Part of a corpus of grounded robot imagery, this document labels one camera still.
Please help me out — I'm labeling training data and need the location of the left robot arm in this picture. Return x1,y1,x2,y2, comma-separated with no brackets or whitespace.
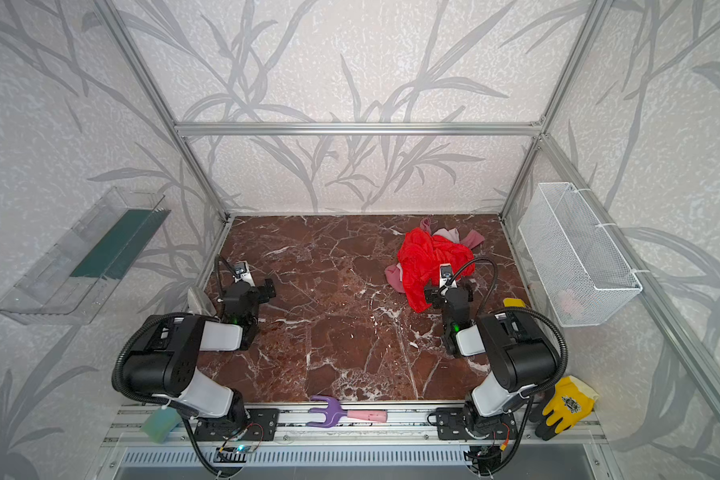
112,278,276,428

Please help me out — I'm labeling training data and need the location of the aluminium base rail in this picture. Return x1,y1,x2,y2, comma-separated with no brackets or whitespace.
101,401,607,450

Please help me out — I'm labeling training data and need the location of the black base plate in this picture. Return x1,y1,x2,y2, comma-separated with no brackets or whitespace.
193,408,280,442
426,407,518,443

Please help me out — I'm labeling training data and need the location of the dark pink ribbed cloth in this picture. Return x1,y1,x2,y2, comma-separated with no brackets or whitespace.
419,217,485,249

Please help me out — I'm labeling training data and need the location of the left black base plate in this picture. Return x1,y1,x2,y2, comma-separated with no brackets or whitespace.
193,408,280,442

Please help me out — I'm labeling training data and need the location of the red cloth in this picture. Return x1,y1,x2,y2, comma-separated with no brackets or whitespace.
397,227,474,313

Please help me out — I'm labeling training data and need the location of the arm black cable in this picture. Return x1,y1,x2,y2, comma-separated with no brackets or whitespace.
449,256,570,475
111,311,241,479

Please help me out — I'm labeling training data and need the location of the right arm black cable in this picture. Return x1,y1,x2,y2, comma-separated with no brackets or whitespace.
449,256,570,475

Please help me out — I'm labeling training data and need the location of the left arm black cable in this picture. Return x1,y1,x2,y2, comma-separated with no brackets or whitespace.
111,311,241,479

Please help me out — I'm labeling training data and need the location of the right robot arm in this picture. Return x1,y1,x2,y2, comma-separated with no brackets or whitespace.
425,284,569,433

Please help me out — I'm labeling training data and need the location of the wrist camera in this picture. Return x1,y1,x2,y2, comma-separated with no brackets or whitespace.
439,263,454,289
231,261,255,287

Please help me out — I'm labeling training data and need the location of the clear acrylic wall shelf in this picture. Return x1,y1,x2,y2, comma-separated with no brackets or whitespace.
0,187,171,325

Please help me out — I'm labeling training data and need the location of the small electronics board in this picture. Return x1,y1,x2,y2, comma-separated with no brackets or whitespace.
213,445,248,465

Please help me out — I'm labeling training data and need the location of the white wire mesh basket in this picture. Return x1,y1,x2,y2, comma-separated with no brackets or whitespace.
519,182,643,327

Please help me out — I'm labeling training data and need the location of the purple pink garden fork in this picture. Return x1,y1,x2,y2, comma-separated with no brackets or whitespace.
306,395,388,428

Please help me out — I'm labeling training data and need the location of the green sponge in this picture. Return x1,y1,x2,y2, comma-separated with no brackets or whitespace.
140,407,182,444

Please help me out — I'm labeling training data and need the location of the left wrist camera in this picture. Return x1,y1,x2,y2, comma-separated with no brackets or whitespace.
231,261,255,287

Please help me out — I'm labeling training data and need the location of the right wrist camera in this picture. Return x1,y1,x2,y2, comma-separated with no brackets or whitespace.
439,263,454,289

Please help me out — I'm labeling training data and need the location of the pink item in basket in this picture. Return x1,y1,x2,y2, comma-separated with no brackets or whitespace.
557,289,585,320

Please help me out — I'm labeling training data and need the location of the yellow toy shovel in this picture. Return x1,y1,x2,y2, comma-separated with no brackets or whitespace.
503,298,527,308

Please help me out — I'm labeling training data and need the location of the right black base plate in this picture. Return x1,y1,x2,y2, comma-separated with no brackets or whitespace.
426,407,518,443

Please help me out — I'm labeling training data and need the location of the light pink cloth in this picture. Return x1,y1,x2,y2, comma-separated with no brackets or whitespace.
384,228,461,293

